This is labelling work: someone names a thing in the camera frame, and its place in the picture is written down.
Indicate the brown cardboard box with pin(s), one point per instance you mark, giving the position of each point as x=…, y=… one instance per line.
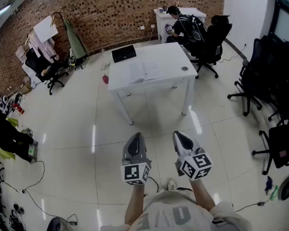
x=26, y=88

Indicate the black office chair with headrest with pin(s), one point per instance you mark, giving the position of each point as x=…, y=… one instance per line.
x=214, y=40

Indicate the grey round stool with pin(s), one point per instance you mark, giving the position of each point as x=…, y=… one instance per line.
x=55, y=224

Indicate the person's beige printed shirt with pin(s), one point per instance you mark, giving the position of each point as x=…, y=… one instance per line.
x=173, y=213

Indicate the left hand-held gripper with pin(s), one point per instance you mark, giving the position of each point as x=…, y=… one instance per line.
x=135, y=172

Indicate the white book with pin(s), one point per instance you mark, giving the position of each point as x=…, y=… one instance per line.
x=147, y=71

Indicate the white desk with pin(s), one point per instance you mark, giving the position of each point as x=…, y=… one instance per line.
x=161, y=18

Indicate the black rectangular box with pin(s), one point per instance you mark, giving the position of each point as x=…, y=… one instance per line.
x=124, y=54

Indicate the black office chair with armrests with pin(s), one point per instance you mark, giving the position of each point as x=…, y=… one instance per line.
x=39, y=65

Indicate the person's right forearm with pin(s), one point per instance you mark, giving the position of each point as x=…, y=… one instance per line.
x=202, y=194

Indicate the black mesh office chair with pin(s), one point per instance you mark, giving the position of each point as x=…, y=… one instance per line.
x=267, y=73
x=281, y=145

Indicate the white table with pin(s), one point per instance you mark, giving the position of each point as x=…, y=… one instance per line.
x=168, y=56

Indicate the person's white shoe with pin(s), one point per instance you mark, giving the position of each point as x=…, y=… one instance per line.
x=161, y=190
x=171, y=184

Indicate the red plastic bag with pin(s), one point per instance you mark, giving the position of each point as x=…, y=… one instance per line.
x=105, y=79

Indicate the clear plastic bag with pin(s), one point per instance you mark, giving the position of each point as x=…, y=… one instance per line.
x=106, y=66

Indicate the red box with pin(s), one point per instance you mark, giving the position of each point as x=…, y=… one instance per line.
x=18, y=107

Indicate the black power adapter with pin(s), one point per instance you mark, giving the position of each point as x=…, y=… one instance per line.
x=261, y=203

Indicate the white paper bag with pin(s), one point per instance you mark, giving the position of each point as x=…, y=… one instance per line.
x=44, y=29

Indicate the green folded board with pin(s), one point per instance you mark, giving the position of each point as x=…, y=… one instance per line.
x=74, y=40

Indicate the person's left forearm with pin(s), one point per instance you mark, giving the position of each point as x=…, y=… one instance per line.
x=135, y=201

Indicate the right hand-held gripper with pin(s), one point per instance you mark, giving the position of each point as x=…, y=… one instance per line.
x=195, y=166

